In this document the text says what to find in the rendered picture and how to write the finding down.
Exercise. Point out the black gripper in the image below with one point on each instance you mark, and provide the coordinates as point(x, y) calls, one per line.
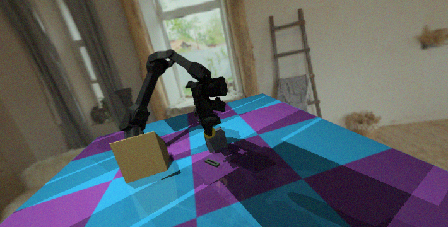
point(206, 118)

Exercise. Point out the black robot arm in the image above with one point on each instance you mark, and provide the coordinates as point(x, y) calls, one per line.
point(156, 65)

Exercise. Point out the gold coin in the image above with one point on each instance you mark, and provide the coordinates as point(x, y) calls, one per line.
point(207, 136)

